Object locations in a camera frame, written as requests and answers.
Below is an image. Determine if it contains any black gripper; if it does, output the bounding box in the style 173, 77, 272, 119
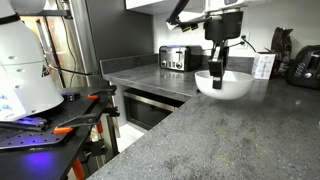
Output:
203, 11, 245, 91

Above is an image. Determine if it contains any white bowl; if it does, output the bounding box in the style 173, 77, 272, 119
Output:
194, 69, 256, 101

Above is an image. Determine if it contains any silver two-slot toaster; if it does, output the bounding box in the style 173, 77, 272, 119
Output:
158, 44, 204, 73

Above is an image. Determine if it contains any white printed carton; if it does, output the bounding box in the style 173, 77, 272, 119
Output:
251, 51, 277, 81

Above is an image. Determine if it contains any dark brown bag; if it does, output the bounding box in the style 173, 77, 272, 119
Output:
270, 27, 295, 80

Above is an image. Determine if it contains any black toaster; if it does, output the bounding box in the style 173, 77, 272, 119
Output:
285, 44, 320, 91

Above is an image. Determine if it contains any black glass oven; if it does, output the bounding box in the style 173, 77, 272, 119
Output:
122, 87, 185, 132

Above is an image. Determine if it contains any white upper cabinet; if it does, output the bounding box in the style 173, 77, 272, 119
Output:
124, 0, 206, 16

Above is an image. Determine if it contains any black orange bar clamp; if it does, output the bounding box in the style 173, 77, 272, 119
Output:
86, 85, 121, 135
53, 111, 112, 180

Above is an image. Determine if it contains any stainless steel fridge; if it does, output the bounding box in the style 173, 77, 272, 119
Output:
68, 0, 103, 89

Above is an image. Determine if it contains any black perforated breadboard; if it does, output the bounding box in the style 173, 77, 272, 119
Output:
0, 84, 118, 152

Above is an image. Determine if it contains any small black block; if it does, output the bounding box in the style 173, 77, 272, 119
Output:
61, 92, 82, 102

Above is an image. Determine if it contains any black shelf bar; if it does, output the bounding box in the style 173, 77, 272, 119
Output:
15, 9, 73, 19

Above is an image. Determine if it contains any black cart table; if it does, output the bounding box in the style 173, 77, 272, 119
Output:
0, 131, 116, 180

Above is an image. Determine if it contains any black power cord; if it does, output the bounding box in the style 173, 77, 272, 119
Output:
239, 35, 259, 54

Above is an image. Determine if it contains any white wall outlet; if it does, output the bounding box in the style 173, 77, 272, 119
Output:
240, 31, 252, 50

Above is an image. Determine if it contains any black camera cable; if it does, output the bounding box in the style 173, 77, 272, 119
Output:
165, 0, 192, 25

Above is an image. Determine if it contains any thin black cable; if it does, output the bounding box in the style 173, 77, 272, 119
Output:
49, 62, 102, 77

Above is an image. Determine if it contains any black base connector cable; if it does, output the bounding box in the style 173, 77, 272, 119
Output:
0, 115, 50, 132

